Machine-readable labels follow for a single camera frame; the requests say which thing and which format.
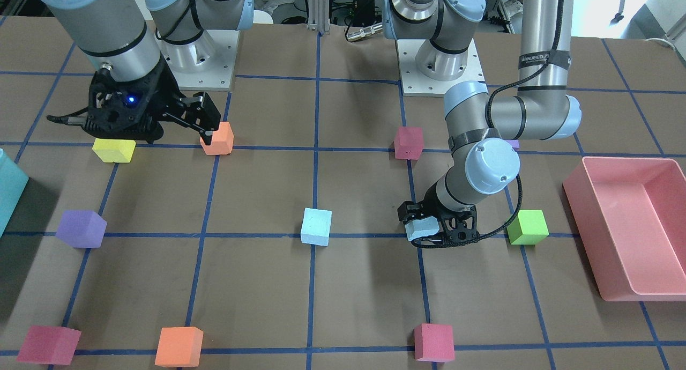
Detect pink plastic bin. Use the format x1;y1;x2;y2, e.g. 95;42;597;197
563;157;685;301

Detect aluminium frame post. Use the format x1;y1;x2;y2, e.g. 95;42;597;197
306;0;330;35

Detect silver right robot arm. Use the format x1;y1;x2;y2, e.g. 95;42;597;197
40;0;255;146

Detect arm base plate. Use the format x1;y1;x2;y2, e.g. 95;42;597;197
158;30;240;91
396;39;486;97

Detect teal plastic bin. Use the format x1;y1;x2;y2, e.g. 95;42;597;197
1;149;29;236

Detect orange foam block back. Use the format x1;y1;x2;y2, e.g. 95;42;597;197
154;327;204;368

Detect crimson foam block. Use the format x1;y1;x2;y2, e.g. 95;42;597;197
393;126;424;160
413;323;456;363
17;325;81;365

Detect crimson foam block front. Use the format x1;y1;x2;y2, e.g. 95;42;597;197
393;126;424;160

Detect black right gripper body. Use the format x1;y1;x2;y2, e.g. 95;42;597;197
80;58;207;143

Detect green foam block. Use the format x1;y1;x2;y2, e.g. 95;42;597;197
506;210;550;245

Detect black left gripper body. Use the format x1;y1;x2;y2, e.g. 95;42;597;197
409;184;479;246

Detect yellow foam block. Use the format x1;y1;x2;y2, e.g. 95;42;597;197
92;138;136;163

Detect orange foam block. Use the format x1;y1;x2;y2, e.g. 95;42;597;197
154;327;204;368
199;121;234;156

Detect light blue foam block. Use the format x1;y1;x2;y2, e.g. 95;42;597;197
404;216;441;241
300;207;332;246

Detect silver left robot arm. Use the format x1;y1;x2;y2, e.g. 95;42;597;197
382;0;581;249

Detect purple foam block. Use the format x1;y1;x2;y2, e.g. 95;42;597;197
55;210;107;248
506;140;521;151

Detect orange foam block front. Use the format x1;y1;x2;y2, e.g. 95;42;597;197
199;121;234;156

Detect crimson foam block back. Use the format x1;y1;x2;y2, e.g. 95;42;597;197
413;323;456;363
17;325;81;365

